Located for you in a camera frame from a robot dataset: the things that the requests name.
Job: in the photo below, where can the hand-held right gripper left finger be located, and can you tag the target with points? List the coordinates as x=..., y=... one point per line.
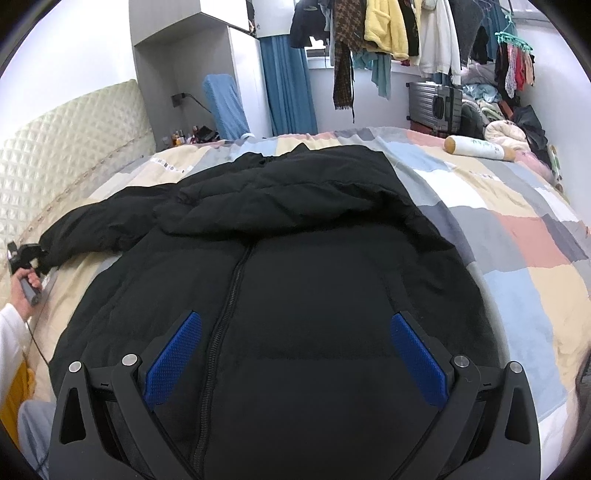
x=173, y=355

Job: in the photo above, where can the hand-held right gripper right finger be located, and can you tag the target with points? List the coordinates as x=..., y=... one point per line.
x=418, y=355

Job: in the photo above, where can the black hooded puffer jacket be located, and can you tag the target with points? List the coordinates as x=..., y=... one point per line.
x=295, y=258

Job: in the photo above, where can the person's left forearm white sleeve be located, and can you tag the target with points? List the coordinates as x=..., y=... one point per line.
x=9, y=341

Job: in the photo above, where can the pile of clothes and bedding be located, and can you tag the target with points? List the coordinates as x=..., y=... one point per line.
x=508, y=115

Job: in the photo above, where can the person's left hand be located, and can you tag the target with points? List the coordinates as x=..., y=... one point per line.
x=25, y=295

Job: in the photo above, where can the cream quilted headboard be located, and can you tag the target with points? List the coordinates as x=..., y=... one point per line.
x=60, y=152

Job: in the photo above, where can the patchwork colour-block bed quilt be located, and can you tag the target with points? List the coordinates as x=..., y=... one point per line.
x=498, y=240

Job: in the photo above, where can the person's grey trouser leg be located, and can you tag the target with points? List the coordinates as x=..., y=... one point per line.
x=34, y=438

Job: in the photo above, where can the clutter of bottles on nightstand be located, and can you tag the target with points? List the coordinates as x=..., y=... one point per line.
x=191, y=135

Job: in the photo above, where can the cylindrical cream bolster pillow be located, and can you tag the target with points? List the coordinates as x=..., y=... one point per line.
x=480, y=148

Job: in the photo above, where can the grey ribbed suitcase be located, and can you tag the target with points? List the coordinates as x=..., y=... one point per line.
x=434, y=107

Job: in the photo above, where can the grey wardrobe cabinet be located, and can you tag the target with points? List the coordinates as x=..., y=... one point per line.
x=184, y=64

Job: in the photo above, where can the teal hanging cloth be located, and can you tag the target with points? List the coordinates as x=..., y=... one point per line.
x=381, y=74

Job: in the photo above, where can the blue curtain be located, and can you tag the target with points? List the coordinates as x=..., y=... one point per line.
x=288, y=87

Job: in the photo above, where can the white hanging sweater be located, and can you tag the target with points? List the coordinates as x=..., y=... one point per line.
x=441, y=39

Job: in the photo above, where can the brown houndstooth scarf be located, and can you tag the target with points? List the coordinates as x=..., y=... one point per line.
x=344, y=46

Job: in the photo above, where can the yellow fleece jacket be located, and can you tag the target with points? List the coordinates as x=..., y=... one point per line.
x=385, y=27

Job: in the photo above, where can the green clip drying hanger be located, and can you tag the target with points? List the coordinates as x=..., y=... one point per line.
x=512, y=39

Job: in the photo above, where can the dark hanging jacket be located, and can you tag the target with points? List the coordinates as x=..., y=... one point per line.
x=310, y=23

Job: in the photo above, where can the wall socket with plug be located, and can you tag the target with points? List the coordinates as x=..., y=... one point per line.
x=179, y=99

